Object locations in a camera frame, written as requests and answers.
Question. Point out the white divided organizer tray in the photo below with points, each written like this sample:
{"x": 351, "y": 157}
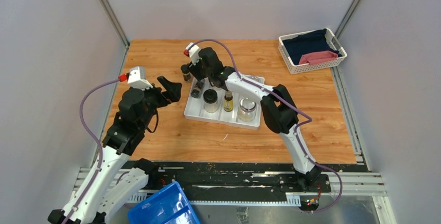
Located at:
{"x": 194, "y": 110}

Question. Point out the blue plastic bin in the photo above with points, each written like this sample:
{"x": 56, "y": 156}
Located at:
{"x": 168, "y": 205}

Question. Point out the glass jar with grains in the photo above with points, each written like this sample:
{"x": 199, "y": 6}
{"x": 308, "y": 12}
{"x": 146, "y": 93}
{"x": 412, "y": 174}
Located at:
{"x": 256, "y": 79}

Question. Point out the navy blue cloth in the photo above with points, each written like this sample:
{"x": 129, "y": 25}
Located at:
{"x": 306, "y": 43}

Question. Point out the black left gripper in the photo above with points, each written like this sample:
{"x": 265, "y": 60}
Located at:
{"x": 172, "y": 91}

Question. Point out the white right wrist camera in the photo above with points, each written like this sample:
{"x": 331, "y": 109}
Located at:
{"x": 192, "y": 51}

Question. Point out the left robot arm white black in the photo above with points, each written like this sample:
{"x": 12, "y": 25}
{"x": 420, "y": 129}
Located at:
{"x": 96, "y": 201}

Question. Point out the glass jar front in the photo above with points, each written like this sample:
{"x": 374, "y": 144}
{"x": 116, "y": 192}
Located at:
{"x": 247, "y": 109}

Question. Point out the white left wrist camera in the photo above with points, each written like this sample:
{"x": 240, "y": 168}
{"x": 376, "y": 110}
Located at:
{"x": 137, "y": 78}

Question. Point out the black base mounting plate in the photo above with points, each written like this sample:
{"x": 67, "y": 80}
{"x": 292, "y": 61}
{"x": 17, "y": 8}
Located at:
{"x": 235, "y": 182}

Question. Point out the black lid bead jar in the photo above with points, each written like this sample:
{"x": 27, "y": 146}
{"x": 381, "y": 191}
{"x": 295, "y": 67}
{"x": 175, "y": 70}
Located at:
{"x": 210, "y": 99}

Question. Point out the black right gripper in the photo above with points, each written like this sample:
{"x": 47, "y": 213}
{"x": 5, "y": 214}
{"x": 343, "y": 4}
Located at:
{"x": 194, "y": 70}

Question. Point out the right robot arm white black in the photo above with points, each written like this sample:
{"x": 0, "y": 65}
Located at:
{"x": 277, "y": 106}

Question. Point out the pink cloth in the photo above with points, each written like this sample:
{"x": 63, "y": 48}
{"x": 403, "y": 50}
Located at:
{"x": 318, "y": 57}

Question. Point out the white plastic basket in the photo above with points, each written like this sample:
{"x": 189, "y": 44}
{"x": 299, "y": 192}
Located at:
{"x": 296, "y": 69}

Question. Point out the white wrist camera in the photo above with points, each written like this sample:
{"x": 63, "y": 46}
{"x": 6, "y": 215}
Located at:
{"x": 192, "y": 51}
{"x": 137, "y": 78}

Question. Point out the small dark spice jar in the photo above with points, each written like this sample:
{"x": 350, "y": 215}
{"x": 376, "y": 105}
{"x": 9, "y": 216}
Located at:
{"x": 186, "y": 73}
{"x": 197, "y": 90}

